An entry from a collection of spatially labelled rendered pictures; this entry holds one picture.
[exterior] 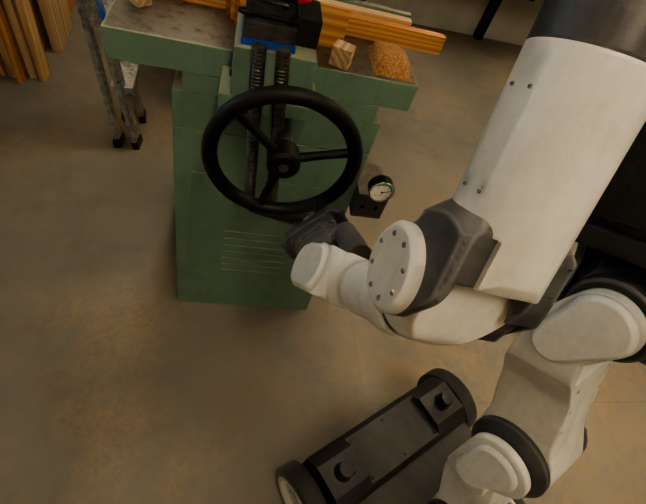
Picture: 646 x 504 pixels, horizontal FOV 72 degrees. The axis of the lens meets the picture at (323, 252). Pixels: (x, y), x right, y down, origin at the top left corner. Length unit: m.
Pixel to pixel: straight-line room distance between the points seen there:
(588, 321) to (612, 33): 0.38
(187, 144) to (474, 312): 0.80
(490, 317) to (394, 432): 0.92
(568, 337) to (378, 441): 0.73
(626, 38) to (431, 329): 0.23
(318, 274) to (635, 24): 0.37
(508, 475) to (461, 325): 0.49
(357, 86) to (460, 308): 0.66
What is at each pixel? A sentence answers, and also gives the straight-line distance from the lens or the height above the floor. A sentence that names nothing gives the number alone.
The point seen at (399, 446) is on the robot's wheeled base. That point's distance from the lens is 1.28.
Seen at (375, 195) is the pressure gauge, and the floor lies 0.65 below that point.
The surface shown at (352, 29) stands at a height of 0.92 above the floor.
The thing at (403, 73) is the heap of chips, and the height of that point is 0.91.
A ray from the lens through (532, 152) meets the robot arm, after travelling 0.31.
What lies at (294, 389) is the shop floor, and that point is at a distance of 1.45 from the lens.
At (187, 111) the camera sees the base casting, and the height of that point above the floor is 0.75.
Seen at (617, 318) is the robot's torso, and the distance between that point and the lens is 0.60.
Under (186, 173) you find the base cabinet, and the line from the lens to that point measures 1.11.
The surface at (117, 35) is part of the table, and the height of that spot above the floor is 0.89.
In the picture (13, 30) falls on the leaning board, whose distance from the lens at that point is 2.39.
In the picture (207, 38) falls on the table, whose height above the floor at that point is 0.90.
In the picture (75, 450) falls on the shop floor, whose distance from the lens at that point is 1.41.
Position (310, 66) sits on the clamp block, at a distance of 0.81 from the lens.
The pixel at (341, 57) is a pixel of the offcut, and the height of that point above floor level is 0.92.
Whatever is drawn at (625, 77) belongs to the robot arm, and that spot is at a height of 1.24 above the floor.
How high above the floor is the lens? 1.33
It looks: 49 degrees down
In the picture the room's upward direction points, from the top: 21 degrees clockwise
